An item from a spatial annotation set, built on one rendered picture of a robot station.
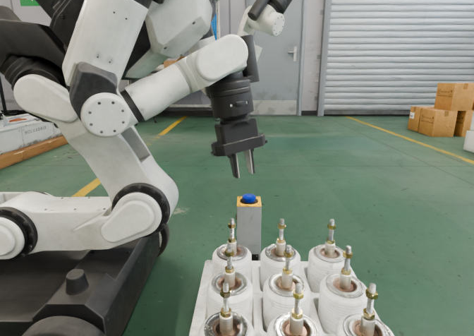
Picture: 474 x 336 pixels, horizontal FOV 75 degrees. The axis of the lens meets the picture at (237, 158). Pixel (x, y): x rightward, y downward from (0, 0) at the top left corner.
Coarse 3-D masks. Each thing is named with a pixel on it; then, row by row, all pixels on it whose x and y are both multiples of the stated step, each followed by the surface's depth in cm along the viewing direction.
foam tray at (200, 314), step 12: (252, 264) 82; (300, 264) 82; (204, 276) 77; (252, 276) 77; (300, 276) 77; (204, 288) 73; (204, 300) 69; (312, 300) 69; (204, 312) 65; (312, 312) 65; (192, 324) 62
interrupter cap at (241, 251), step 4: (224, 244) 78; (236, 244) 78; (240, 244) 78; (220, 248) 76; (224, 248) 76; (236, 248) 76; (240, 248) 76; (244, 248) 76; (220, 252) 74; (224, 252) 75; (236, 252) 75; (240, 252) 75; (244, 252) 74; (220, 256) 72; (224, 256) 73; (232, 256) 73; (236, 256) 73; (240, 256) 73; (244, 256) 73; (232, 260) 71; (236, 260) 71
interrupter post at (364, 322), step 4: (360, 320) 51; (364, 320) 50; (368, 320) 50; (372, 320) 50; (360, 324) 51; (364, 324) 50; (368, 324) 50; (372, 324) 50; (360, 328) 51; (364, 328) 50; (368, 328) 50; (372, 328) 50; (360, 332) 51; (364, 332) 51; (368, 332) 50; (372, 332) 50
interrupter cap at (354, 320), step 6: (348, 318) 54; (354, 318) 54; (360, 318) 54; (348, 324) 53; (354, 324) 53; (378, 324) 53; (348, 330) 51; (354, 330) 52; (378, 330) 52; (384, 330) 51
